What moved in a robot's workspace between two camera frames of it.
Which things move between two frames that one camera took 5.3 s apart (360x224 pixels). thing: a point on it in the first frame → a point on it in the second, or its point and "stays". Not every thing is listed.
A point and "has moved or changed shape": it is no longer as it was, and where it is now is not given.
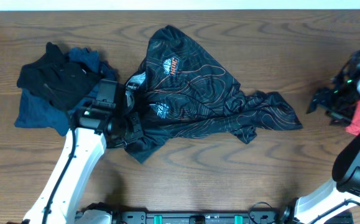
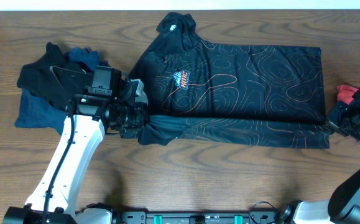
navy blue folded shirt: [35, 112] stays
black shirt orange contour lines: [178, 93] has moved or changed shape
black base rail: [198, 216] stays
